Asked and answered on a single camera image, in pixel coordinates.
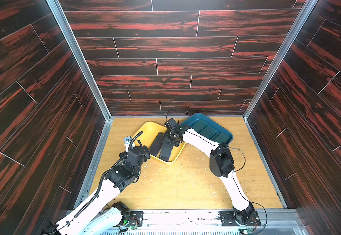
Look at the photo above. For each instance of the black pencil case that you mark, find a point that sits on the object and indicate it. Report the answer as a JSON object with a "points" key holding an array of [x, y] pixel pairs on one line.
{"points": [[165, 151], [156, 144]]}

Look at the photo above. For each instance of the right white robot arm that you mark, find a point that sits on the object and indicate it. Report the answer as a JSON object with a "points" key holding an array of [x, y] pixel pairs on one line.
{"points": [[221, 164]]}

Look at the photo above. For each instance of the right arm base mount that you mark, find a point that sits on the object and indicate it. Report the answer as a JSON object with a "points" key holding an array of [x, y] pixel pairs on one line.
{"points": [[230, 219]]}

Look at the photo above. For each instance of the teal plastic storage tray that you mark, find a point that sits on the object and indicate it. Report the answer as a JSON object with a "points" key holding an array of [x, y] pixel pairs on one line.
{"points": [[199, 116]]}

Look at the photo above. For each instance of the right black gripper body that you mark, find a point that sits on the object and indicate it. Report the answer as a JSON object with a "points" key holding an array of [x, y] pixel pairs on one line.
{"points": [[170, 141]]}

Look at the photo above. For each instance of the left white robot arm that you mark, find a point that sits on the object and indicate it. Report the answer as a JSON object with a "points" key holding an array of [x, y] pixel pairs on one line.
{"points": [[76, 221]]}

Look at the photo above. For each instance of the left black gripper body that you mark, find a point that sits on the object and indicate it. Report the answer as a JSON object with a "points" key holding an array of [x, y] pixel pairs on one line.
{"points": [[145, 156]]}

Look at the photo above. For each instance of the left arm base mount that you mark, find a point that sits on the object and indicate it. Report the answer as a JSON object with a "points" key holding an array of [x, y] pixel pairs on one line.
{"points": [[132, 219]]}

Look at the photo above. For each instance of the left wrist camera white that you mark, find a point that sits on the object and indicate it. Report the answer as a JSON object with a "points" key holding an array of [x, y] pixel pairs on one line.
{"points": [[128, 144]]}

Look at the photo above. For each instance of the yellow plastic storage tray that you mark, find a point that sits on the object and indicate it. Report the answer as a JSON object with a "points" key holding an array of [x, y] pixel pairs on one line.
{"points": [[151, 130]]}

